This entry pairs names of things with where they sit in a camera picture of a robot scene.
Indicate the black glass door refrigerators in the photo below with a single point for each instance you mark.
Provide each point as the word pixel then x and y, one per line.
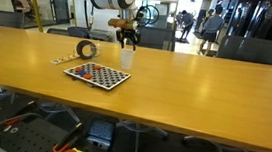
pixel 262 18

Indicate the black tape roll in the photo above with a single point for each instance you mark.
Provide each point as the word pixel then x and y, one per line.
pixel 78 49

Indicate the black orange clamp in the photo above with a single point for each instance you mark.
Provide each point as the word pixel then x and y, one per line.
pixel 70 136

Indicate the person in dark clothes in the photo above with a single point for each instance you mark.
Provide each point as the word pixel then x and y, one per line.
pixel 187 22

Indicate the person in blue-gray shirt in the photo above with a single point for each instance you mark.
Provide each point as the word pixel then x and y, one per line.
pixel 211 26

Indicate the clear glass cup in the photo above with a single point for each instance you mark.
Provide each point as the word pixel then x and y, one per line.
pixel 97 50

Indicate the seated person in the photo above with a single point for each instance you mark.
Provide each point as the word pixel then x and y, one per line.
pixel 15 2
pixel 28 7

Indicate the orange disc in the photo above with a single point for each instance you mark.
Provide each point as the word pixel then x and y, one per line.
pixel 78 69
pixel 97 67
pixel 87 76

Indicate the white paper cup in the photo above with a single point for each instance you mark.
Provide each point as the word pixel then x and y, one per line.
pixel 126 60

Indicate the brown wrist camera box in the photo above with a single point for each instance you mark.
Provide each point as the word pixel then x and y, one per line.
pixel 121 23

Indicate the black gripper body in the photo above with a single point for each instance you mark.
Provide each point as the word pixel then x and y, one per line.
pixel 128 33

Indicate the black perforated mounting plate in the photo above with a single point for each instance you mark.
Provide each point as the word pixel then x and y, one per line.
pixel 32 139

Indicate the wooden number puzzle strip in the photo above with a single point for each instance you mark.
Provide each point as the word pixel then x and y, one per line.
pixel 62 60

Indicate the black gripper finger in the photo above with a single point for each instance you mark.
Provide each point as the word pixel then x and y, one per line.
pixel 120 37
pixel 137 39

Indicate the dark floor mat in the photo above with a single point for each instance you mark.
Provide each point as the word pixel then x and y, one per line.
pixel 183 41

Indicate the gray floor power box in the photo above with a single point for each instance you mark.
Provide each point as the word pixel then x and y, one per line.
pixel 101 131

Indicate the gray board support piece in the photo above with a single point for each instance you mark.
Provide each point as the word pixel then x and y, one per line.
pixel 89 83

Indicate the blue disc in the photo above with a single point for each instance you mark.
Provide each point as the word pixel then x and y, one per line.
pixel 82 72

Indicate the black angled bar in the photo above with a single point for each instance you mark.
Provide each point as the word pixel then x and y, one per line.
pixel 27 109

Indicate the office chair base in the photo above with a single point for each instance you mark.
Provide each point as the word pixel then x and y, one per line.
pixel 12 97
pixel 73 115

